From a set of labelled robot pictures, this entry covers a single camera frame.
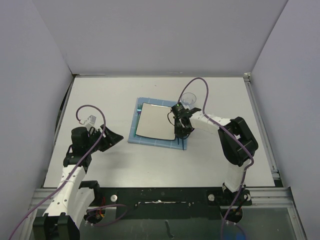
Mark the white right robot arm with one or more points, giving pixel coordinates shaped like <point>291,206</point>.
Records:
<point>237,140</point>

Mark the square white plate dark rim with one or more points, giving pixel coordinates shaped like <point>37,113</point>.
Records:
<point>156,122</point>

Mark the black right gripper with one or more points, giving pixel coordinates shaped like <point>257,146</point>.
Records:
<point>178,133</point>

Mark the aluminium table frame rail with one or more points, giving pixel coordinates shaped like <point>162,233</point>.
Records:
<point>278,196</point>

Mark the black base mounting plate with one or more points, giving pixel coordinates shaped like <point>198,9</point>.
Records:
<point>169,203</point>

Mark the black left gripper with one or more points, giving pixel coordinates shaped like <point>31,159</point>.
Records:
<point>110,139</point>

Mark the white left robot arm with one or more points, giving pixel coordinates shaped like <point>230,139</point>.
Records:
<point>63,217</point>

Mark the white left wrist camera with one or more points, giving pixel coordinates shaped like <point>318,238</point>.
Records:
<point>88,122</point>

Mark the clear drinking glass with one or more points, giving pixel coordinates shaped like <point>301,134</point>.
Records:
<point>188,100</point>

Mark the blue grid placemat cloth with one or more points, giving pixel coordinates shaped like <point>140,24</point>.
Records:
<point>155,142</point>

